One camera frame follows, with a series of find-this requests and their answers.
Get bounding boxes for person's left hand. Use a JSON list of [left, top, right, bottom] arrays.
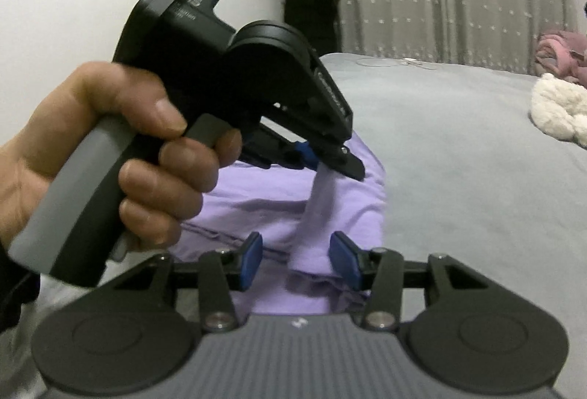
[[0, 61, 244, 253]]

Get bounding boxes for pink quilt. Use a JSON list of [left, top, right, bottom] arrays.
[[534, 29, 587, 85]]

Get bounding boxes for black hanging coat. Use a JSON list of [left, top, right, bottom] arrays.
[[283, 0, 342, 56]]

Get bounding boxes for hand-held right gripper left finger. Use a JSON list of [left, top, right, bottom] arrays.
[[112, 231, 264, 332]]

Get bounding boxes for grey bed blanket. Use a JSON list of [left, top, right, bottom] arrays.
[[9, 52, 587, 399]]

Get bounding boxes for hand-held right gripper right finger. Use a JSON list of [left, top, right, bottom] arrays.
[[330, 231, 489, 331]]

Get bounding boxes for purple pants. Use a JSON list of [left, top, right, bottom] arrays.
[[169, 135, 388, 317]]

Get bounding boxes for white cable with charger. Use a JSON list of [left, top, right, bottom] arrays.
[[355, 56, 441, 72]]

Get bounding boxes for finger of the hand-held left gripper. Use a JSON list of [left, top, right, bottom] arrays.
[[316, 138, 366, 182], [238, 124, 322, 173]]

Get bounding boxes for white plush toy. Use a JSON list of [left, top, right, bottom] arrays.
[[531, 73, 587, 150]]

